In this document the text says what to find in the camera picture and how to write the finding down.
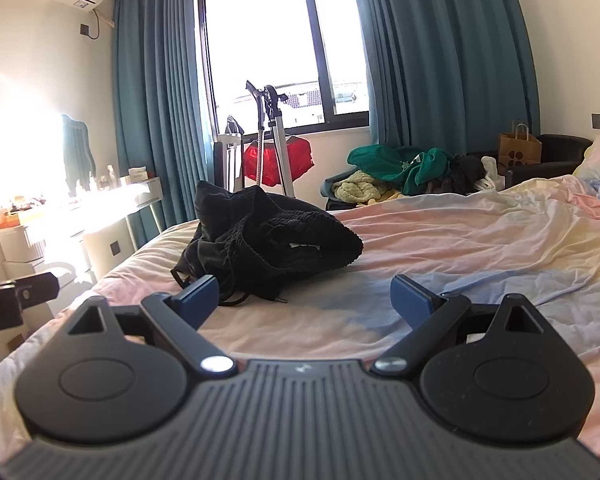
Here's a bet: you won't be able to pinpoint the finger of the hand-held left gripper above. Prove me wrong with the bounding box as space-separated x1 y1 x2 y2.
15 272 61 312

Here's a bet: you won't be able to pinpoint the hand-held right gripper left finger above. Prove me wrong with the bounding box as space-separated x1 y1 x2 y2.
66 276 238 378

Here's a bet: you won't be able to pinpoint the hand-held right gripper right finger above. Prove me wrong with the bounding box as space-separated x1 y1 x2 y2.
370 275 551 376

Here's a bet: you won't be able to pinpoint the black knitted sweater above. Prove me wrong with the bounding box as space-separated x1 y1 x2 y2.
194 180 365 291

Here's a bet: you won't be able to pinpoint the black clothes pile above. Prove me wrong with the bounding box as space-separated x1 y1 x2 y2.
430 155 486 196

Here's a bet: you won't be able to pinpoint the white storage boxes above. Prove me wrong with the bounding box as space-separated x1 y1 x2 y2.
0 224 48 281

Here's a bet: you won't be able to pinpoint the pastel duvet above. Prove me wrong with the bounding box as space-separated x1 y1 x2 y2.
0 174 600 463

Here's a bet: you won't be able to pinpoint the white dressing table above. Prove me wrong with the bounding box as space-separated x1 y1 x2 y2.
10 177 163 282

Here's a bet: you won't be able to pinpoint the yellow knitted cloth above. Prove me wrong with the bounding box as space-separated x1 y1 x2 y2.
331 170 406 206

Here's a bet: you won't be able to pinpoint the white box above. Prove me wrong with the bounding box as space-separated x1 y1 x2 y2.
120 166 161 208

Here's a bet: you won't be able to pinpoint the green garment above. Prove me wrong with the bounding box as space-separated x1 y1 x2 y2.
347 145 456 197

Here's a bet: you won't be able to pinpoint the white railed rack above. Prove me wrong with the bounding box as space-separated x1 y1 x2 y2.
212 132 246 194

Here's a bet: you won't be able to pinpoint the white cloth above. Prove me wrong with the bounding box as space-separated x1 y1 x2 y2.
475 156 507 192

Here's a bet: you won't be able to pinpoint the red cloth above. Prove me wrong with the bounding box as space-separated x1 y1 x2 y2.
242 135 315 187

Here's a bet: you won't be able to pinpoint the brown paper bag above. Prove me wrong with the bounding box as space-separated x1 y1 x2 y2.
498 121 542 169

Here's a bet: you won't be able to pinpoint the black sofa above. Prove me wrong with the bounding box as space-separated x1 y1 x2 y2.
320 134 593 211

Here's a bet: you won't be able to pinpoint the teal curtain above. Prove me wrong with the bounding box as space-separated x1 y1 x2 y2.
111 0 221 250
347 0 541 155

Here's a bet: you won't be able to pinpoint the black framed window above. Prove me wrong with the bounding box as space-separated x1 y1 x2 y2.
196 0 371 134

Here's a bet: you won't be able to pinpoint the black air conditioner cable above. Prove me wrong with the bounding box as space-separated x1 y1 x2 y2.
87 6 107 41

